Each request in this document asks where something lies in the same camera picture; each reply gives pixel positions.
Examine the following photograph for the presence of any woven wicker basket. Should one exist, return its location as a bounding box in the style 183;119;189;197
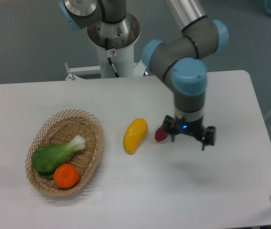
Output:
25;109;104;196

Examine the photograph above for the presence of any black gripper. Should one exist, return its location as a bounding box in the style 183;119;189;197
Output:
162;115;216;151

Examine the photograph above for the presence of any yellow mango toy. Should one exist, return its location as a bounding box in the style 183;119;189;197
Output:
123;118;148;155

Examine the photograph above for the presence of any orange toy fruit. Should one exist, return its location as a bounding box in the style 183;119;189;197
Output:
53;164;80;188

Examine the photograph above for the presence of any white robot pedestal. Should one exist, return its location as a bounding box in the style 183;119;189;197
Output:
64;13;151;81

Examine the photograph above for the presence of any green bok choy toy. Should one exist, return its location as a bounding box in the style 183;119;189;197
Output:
31;135;86;180

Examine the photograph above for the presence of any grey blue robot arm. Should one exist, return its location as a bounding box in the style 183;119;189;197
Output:
59;0;229;146

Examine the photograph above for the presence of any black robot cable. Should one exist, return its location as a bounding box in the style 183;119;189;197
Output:
104;37;121;78

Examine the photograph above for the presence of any purple sweet potato toy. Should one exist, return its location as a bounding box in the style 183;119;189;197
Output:
154;124;170;142

